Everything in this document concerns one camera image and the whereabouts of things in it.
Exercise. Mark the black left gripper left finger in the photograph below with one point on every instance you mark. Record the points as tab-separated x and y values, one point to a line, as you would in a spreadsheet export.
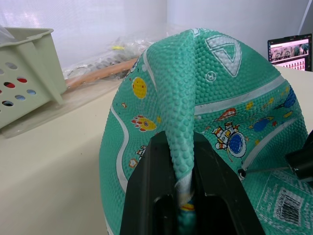
144	186

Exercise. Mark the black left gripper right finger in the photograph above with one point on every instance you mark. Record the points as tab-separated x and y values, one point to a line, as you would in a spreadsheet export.
220	195

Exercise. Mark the black hand pump with needle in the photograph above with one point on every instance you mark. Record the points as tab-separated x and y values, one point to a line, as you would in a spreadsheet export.
299	161

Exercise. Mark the teal deflated cartoon-print ball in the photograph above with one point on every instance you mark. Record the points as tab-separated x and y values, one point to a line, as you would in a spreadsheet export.
215	98

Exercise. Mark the wooden stick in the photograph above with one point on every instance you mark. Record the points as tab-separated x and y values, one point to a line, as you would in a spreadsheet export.
102	72

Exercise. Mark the clear plastic bags pile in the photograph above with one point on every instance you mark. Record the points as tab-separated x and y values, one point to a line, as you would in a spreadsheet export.
115	52

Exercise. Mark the laptop with lit screen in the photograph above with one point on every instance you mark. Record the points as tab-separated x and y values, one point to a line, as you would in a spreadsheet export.
289	52

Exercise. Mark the pale green perforated plastic basket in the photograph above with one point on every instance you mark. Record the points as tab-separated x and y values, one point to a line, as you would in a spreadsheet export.
27	76

